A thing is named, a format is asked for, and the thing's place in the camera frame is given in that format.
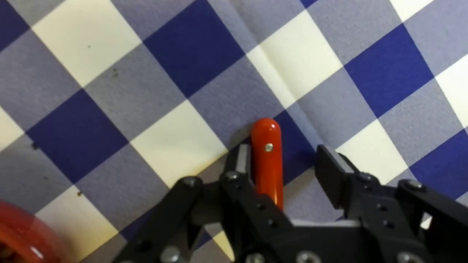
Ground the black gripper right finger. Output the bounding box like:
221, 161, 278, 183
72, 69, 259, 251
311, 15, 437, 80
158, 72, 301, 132
314, 143, 468, 263

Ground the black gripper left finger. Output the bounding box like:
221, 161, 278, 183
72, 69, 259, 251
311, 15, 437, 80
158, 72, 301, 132
114, 143, 295, 263

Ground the orange handled metal spoon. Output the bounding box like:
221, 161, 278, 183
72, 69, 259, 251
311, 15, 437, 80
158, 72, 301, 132
250, 117, 286, 212

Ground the orange plastic bowl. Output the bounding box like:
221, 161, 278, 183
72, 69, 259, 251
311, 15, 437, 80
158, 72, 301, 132
0, 200, 70, 263

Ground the blue white checkered tablecloth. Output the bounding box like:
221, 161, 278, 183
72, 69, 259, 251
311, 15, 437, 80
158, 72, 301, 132
0, 0, 468, 263

